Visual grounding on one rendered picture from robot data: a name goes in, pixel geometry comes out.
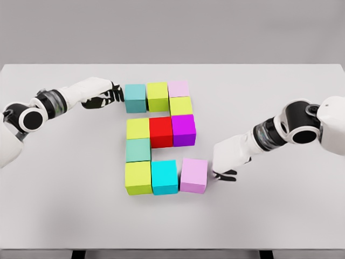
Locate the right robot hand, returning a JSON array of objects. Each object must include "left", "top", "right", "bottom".
[{"left": 212, "top": 137, "right": 250, "bottom": 182}]

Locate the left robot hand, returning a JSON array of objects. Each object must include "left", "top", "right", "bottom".
[{"left": 79, "top": 77, "right": 126, "bottom": 110}]

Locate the teal blue cube block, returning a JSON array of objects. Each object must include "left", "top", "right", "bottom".
[{"left": 124, "top": 84, "right": 148, "bottom": 114}]

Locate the light pink cube block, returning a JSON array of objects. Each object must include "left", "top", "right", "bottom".
[
  {"left": 179, "top": 158, "right": 209, "bottom": 195},
  {"left": 168, "top": 80, "right": 191, "bottom": 99}
]

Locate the purple cube block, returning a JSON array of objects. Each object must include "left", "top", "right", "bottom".
[{"left": 171, "top": 114, "right": 197, "bottom": 147}]

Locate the yellow-green cube block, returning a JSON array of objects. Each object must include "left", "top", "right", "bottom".
[
  {"left": 146, "top": 81, "right": 171, "bottom": 113},
  {"left": 124, "top": 161, "right": 154, "bottom": 196},
  {"left": 169, "top": 96, "right": 195, "bottom": 118},
  {"left": 126, "top": 118, "right": 151, "bottom": 141}
]

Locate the bright cyan cube block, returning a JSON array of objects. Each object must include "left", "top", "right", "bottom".
[{"left": 150, "top": 159, "right": 180, "bottom": 196}]

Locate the red cube block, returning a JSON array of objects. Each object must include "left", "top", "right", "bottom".
[{"left": 149, "top": 116, "right": 174, "bottom": 149}]

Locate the sea green cube block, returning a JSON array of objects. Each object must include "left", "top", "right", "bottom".
[{"left": 125, "top": 138, "right": 152, "bottom": 164}]

